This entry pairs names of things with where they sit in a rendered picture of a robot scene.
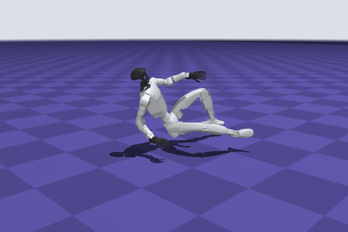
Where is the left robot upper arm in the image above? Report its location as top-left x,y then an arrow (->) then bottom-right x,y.
149,77 -> 173,86

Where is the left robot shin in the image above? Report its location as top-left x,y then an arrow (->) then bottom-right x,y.
200,89 -> 216,121

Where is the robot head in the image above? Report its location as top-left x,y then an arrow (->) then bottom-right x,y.
131,67 -> 151,92

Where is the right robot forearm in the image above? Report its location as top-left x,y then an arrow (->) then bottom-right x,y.
135,119 -> 154,143

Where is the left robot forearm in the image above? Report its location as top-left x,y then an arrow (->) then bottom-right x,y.
169,72 -> 189,83

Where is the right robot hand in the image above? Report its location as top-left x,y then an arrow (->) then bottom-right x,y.
149,136 -> 169,149

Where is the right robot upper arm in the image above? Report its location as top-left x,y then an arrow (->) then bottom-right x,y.
136,94 -> 151,125

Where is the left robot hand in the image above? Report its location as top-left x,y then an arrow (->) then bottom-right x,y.
186,71 -> 206,83

